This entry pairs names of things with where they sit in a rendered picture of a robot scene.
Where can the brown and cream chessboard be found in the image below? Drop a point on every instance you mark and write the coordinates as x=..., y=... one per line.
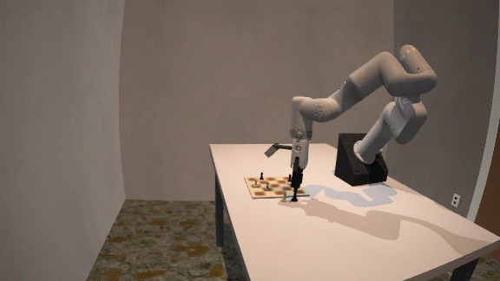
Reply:
x=277, y=185

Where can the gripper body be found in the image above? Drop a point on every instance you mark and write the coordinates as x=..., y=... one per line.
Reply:
x=300, y=148

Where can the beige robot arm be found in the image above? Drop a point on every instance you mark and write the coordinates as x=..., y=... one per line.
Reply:
x=399, y=81

